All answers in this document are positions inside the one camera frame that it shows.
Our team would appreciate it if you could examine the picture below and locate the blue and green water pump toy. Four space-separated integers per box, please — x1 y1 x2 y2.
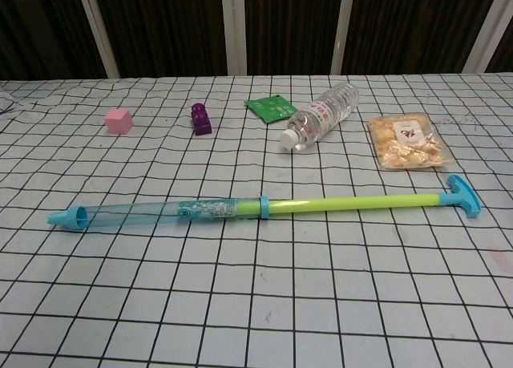
46 174 483 232

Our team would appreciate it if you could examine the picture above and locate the clear plastic water bottle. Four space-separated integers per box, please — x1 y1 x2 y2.
279 82 361 152

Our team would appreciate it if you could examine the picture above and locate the green foil sachet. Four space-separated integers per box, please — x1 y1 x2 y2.
244 95 298 124

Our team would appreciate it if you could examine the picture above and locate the purple toy building block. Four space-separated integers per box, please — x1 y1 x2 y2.
191 102 214 137

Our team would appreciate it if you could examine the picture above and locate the white black checkered tablecloth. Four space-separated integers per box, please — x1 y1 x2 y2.
0 71 513 368

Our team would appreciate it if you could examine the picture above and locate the pink cube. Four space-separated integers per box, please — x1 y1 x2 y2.
104 107 133 135

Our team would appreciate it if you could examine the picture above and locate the clear snack bag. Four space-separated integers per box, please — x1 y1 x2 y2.
367 111 453 172

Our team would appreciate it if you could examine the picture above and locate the white frame post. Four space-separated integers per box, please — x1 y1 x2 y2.
75 0 121 79
330 0 357 75
460 0 513 74
220 0 248 77

